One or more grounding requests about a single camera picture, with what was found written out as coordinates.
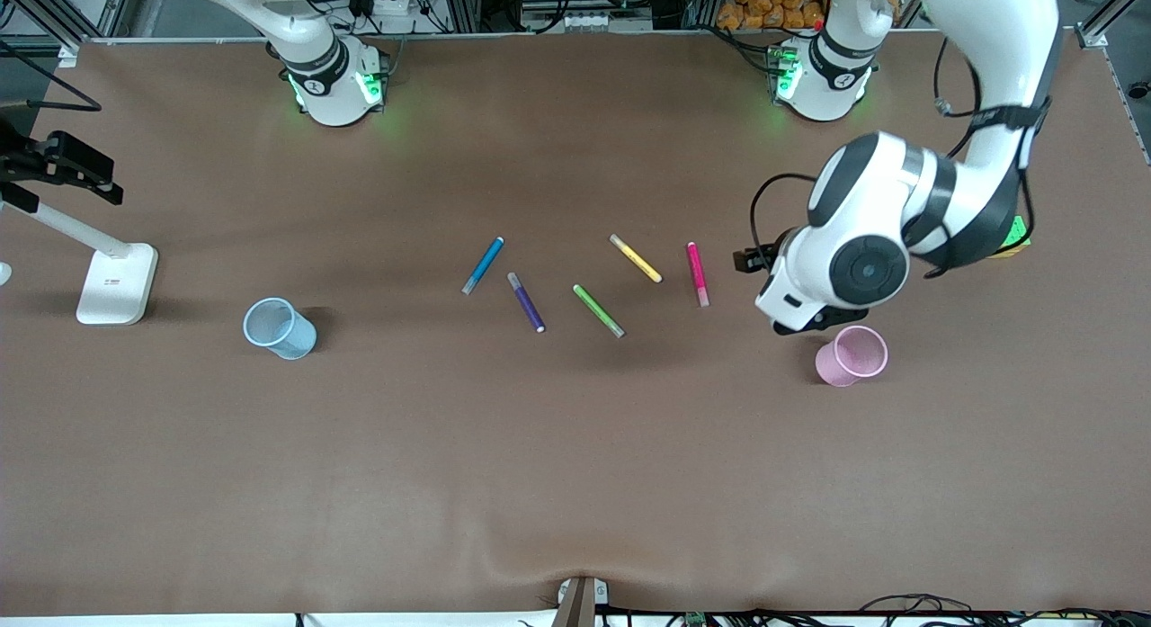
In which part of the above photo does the pink marker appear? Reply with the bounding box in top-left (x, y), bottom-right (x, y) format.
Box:
top-left (686, 241), bottom-right (711, 309)

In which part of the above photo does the blue marker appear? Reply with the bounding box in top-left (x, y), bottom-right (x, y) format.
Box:
top-left (461, 237), bottom-right (505, 296)

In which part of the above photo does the pink mesh cup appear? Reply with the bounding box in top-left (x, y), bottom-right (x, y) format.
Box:
top-left (815, 325), bottom-right (889, 389)

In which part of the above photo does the yellow marker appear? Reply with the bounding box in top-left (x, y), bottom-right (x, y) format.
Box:
top-left (609, 233), bottom-right (664, 284)

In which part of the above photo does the white lamp stand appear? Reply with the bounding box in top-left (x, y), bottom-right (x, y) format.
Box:
top-left (0, 200), bottom-right (160, 327)

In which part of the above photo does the green marker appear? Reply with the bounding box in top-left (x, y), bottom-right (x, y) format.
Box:
top-left (572, 283), bottom-right (626, 339)

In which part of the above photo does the purple marker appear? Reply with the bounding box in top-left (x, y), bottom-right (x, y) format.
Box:
top-left (506, 272), bottom-right (547, 334)

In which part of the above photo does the colourful puzzle cube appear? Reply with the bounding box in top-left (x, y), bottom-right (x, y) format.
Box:
top-left (987, 215), bottom-right (1032, 260)

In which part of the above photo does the bag of orange snacks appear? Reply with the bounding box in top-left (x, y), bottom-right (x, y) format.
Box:
top-left (716, 0), bottom-right (827, 32)

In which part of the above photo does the light blue mesh cup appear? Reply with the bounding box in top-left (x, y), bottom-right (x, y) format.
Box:
top-left (242, 297), bottom-right (318, 361)

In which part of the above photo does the white power strip with plugs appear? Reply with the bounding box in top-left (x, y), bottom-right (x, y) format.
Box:
top-left (346, 0), bottom-right (429, 36)

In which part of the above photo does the aluminium frame post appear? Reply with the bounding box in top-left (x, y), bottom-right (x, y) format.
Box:
top-left (1066, 0), bottom-right (1151, 49)
top-left (0, 0), bottom-right (138, 68)

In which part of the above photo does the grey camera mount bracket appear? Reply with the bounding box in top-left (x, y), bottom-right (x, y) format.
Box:
top-left (552, 576), bottom-right (611, 627)

